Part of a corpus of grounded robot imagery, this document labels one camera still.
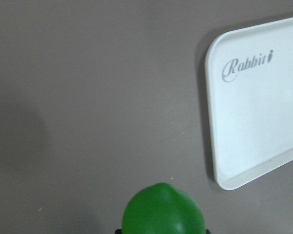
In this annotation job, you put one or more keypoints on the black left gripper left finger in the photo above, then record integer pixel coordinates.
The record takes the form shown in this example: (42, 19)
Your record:
(118, 231)

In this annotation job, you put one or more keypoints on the green lime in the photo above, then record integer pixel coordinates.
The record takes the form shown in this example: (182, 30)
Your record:
(162, 209)

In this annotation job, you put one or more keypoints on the white rectangular tray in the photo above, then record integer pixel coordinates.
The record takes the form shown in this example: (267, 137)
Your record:
(249, 79)

